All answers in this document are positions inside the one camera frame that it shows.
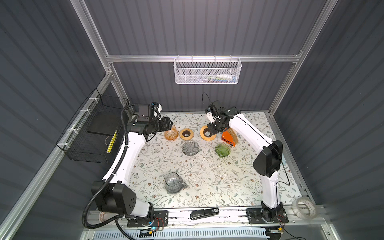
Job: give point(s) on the grey glass pitcher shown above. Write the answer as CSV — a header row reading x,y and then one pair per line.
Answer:
x,y
174,183

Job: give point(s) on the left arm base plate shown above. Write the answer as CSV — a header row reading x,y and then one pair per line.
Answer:
x,y
155,219

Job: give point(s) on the tape roll left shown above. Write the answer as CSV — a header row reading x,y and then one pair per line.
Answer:
x,y
103,216

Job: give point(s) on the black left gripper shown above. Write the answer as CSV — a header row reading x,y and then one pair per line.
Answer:
x,y
165,125

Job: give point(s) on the clear tape roll right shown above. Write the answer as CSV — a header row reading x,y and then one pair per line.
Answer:
x,y
304,208

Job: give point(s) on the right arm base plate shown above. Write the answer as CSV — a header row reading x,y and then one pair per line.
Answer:
x,y
265,216

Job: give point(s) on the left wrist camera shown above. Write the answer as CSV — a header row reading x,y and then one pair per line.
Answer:
x,y
148,113

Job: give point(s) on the black wire basket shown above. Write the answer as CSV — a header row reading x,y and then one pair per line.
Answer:
x,y
87,138

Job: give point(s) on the black stapler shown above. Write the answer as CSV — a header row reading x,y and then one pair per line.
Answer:
x,y
204,213

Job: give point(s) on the wooden ring holder near pitcher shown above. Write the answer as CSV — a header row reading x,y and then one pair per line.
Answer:
x,y
186,134

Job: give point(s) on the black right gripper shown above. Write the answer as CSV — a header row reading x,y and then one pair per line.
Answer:
x,y
210,129

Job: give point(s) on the white wire mesh basket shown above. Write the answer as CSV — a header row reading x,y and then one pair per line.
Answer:
x,y
207,71

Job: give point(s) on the orange coffee filter holder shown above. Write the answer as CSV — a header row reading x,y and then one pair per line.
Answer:
x,y
230,137

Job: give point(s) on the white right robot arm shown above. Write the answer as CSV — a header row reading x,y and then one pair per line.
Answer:
x,y
269,153

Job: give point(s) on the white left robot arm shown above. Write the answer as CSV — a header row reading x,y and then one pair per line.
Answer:
x,y
117,197

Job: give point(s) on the green glass dripper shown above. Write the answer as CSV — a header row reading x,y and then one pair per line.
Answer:
x,y
222,150

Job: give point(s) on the orange glass pitcher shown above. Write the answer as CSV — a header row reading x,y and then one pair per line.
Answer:
x,y
171,134

